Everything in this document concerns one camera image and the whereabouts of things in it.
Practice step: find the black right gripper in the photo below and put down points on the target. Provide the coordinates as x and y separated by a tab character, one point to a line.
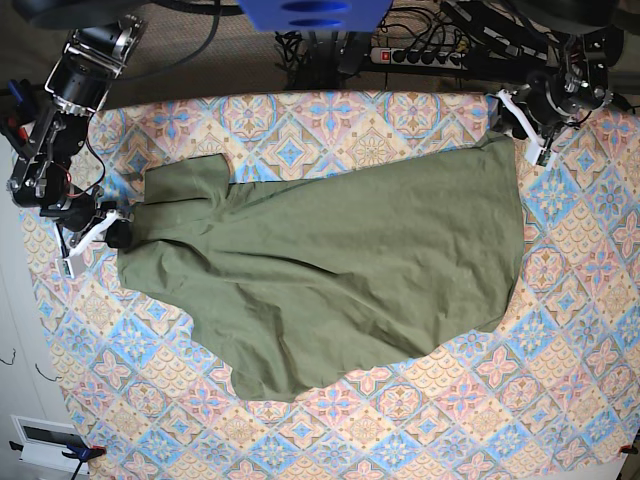
120	234

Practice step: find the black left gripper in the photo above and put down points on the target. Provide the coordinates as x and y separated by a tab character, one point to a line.
509	119

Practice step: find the olive green t-shirt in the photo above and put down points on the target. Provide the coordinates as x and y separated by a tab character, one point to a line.
294	284

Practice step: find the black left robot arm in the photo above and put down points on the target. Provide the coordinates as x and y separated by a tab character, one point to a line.
552	102

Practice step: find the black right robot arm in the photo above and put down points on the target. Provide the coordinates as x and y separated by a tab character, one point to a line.
47	134

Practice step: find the white power strip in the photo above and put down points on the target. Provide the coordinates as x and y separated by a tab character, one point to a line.
418	58

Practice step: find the blue orange clamp lower left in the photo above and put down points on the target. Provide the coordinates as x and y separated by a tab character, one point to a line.
82	454

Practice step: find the colourful patterned tablecloth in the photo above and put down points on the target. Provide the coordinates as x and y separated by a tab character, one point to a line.
554	389

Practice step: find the orange clamp lower right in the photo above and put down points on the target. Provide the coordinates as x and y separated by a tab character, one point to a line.
629	450

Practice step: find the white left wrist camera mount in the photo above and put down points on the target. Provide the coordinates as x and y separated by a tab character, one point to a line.
539	152

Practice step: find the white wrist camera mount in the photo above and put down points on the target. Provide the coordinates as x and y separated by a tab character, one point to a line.
71	264
539	152

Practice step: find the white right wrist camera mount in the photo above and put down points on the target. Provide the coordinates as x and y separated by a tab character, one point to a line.
71	264

